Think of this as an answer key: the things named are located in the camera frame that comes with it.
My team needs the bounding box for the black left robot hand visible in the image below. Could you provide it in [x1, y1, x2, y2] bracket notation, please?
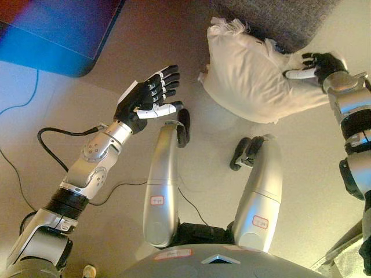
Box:
[113, 64, 185, 136]

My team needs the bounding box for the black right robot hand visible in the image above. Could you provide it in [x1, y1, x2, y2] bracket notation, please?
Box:
[285, 52, 348, 87]

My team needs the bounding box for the white pillow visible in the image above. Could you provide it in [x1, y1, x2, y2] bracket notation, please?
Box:
[198, 16, 332, 125]

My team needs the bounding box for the grey fabric armchair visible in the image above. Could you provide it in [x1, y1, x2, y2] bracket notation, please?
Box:
[208, 0, 324, 54]

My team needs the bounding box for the silver left robot leg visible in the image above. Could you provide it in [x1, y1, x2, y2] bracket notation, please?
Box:
[143, 109, 191, 248]

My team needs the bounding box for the silver robot leg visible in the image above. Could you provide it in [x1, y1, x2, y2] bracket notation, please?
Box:
[143, 109, 191, 248]
[229, 133, 283, 253]

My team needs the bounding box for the dark glossy cabinet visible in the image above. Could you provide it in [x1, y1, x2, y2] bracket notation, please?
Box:
[0, 0, 127, 78]

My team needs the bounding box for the silver right robot leg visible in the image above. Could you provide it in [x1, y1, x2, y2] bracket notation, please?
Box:
[229, 133, 283, 253]

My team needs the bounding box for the grey robot torso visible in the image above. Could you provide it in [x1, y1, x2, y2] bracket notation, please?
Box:
[115, 243, 329, 278]

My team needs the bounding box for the white duvet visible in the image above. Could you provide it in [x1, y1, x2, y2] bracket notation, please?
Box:
[330, 248, 371, 278]

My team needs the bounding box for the thin floor cable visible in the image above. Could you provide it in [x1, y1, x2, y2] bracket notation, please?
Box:
[0, 68, 40, 116]
[0, 149, 38, 213]
[88, 180, 210, 227]

